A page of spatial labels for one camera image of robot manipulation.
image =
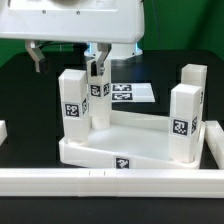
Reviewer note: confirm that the white left fence block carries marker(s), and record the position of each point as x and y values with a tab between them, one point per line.
3	131

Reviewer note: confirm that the white fence block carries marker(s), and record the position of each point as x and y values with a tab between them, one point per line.
3	131
214	137

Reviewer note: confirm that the white right fence block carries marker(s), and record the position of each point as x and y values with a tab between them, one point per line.
214	137

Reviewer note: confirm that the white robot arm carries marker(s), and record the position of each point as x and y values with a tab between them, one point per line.
115	50

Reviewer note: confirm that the white desk top tray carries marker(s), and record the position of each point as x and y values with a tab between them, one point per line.
133	141

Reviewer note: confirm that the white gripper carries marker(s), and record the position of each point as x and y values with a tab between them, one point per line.
99	21

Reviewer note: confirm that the white front fence bar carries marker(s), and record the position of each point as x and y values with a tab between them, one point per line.
111	182

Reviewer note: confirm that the white marker sheet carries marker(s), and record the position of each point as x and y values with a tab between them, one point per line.
132	92

